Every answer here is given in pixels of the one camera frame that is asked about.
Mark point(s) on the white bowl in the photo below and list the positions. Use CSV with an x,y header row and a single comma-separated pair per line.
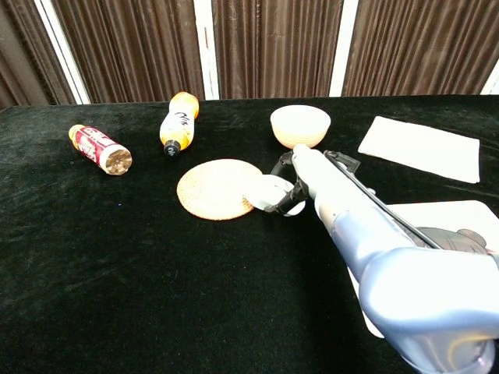
x,y
300,124

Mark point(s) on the black velvet tablecloth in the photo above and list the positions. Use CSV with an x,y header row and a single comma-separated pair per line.
x,y
117,272

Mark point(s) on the orange tea bottle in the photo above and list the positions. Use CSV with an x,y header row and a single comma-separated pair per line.
x,y
178,122

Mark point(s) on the round woven coaster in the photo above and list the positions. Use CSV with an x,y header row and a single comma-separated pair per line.
x,y
214,189

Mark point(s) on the white aluminium frame post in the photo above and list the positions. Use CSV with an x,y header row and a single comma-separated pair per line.
x,y
206,50
343,50
493,85
62,50

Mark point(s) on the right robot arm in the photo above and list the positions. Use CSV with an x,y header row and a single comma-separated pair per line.
x,y
409,280

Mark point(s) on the cartoon girl mouse pad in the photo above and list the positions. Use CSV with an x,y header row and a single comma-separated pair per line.
x,y
448,216

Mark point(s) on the white rectangular notebook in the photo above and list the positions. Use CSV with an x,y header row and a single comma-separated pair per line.
x,y
421,150

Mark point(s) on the red label drink bottle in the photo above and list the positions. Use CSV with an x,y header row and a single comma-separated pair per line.
x,y
100,150

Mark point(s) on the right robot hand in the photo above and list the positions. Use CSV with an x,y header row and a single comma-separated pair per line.
x,y
317,179

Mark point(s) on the white computer mouse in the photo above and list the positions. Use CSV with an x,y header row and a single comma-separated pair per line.
x,y
265,191

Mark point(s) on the brown pleated curtain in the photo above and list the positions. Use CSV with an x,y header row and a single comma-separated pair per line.
x,y
273,46
23,50
136,50
421,46

